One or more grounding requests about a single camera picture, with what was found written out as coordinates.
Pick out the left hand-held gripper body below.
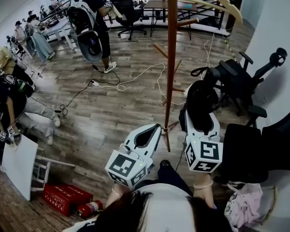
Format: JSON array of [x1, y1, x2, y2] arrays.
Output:
[[104, 145, 153, 190]]

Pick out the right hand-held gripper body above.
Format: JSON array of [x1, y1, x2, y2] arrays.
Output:
[[184, 136, 224, 173]]

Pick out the brown wooden coat rack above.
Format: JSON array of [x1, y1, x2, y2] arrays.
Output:
[[153, 0, 200, 153]]

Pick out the person's right forearm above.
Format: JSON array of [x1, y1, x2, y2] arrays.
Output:
[[192, 172, 218, 209]]

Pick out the person's left forearm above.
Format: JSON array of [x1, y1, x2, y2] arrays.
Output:
[[105, 184, 129, 209]]

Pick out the person's dark trousers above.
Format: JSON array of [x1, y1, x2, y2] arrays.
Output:
[[137, 164, 194, 197]]

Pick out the black mesh office chair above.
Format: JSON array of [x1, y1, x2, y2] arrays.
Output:
[[215, 104, 290, 186]]

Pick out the person's white shirt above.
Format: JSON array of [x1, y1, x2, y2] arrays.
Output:
[[62, 183, 232, 232]]

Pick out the red fire extinguisher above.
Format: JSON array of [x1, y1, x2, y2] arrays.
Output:
[[73, 200, 103, 218]]

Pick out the black office chair with headrest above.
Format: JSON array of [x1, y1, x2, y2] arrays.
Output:
[[218, 47, 288, 117]]

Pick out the pink fabric bag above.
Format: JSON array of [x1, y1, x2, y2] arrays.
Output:
[[223, 182, 264, 229]]

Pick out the red fire extinguisher box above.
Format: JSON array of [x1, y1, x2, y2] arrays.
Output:
[[42, 183, 94, 217]]

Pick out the yellow black striped rod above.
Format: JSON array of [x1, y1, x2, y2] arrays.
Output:
[[223, 38, 238, 62]]

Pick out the small white table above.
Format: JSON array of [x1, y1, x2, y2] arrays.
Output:
[[1, 135, 76, 202]]

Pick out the beige wooden clothes hanger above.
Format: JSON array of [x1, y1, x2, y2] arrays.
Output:
[[123, 0, 244, 24]]

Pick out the black swivel office chair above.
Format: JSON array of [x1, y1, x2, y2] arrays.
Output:
[[110, 0, 148, 41]]

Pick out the brown wooden desk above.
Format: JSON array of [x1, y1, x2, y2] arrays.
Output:
[[144, 0, 199, 40]]

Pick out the long white desk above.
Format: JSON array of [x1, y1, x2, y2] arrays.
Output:
[[42, 20, 78, 50]]

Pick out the pink bead bracelet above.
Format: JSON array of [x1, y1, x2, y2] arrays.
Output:
[[192, 179, 214, 190]]

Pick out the long white cable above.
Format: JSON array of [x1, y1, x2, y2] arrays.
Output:
[[96, 63, 187, 106]]

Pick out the thin white cable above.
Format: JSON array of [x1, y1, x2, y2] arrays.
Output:
[[200, 31, 216, 81]]

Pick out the black cable with coil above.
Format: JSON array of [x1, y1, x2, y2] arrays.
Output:
[[30, 81, 92, 116]]

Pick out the black power cable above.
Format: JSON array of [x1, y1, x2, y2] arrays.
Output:
[[91, 63, 121, 86]]

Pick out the tan curved wooden handle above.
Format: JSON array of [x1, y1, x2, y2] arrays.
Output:
[[255, 185, 279, 226]]

